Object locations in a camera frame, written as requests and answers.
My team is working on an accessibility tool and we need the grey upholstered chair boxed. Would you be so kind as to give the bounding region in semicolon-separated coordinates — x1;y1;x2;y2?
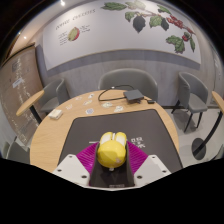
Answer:
39;77;70;114
5;141;32;165
171;71;210;133
97;68;159;103

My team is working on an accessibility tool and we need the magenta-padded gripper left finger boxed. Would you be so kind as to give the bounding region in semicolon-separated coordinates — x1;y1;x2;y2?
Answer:
52;142;113;188

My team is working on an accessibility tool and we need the flat black hub box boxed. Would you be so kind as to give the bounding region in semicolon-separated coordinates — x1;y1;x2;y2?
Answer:
123;89;145;103

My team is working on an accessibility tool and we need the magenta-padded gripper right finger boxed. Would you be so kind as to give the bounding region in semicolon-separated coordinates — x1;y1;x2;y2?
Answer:
111;141;172;188

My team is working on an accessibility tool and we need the small white box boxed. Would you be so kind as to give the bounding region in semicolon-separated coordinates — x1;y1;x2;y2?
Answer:
48;108;64;121

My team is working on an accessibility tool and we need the black mouse pad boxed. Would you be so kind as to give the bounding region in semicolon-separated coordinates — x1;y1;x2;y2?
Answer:
58;109;184;174

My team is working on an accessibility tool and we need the black cable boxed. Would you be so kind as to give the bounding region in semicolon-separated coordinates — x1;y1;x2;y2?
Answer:
97;84;136;102

